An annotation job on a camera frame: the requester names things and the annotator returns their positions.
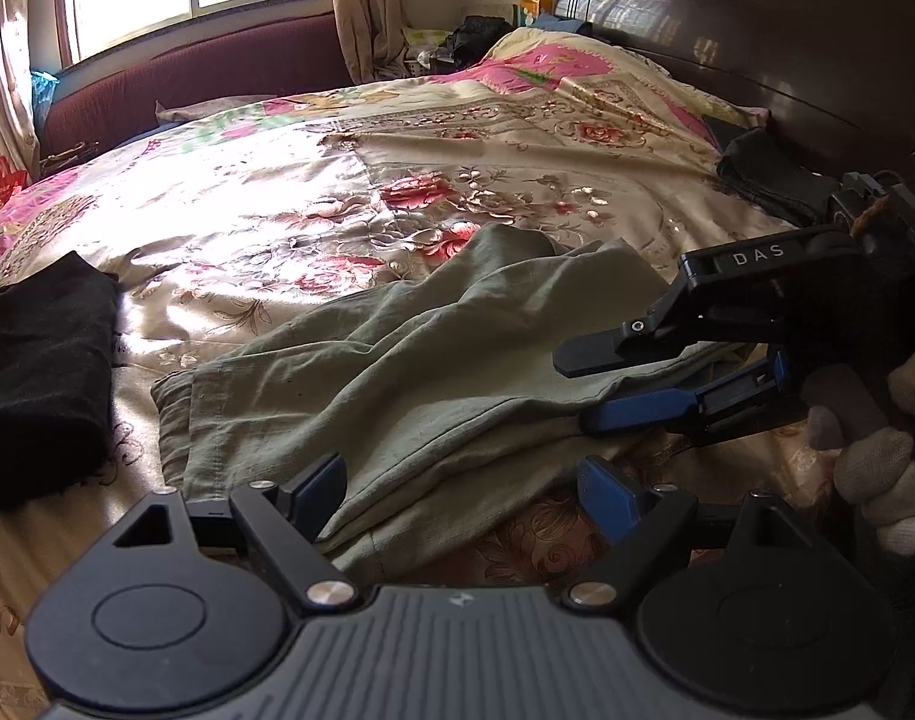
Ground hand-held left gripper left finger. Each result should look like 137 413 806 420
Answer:
112 453 357 610

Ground maroon upholstered bench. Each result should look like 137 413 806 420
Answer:
37 11 355 160

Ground black bag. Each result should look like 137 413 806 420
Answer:
446 15 515 65

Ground person's right hand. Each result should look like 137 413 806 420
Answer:
802 349 915 557

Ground floral pink pillow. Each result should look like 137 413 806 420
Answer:
464 26 772 137

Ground green and white packet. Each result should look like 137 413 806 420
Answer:
403 25 455 52

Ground red shopping bag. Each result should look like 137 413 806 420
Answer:
0 156 30 235

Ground dark wooden headboard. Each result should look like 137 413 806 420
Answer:
554 0 915 205

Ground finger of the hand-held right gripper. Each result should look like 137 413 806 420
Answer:
581 349 807 437
553 277 784 380

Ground beige patterned curtain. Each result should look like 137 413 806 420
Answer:
0 0 43 182
326 0 412 85

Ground black folded cloth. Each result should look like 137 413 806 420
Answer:
0 251 122 520

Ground dark grey folded cloth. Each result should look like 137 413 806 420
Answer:
716 127 850 227

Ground teal plastic bag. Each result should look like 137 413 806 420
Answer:
29 71 58 130

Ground olive green pants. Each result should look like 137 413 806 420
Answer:
151 223 752 580

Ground floral satin bedspread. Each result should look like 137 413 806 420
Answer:
0 71 841 720

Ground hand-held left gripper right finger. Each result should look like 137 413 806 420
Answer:
566 456 814 610

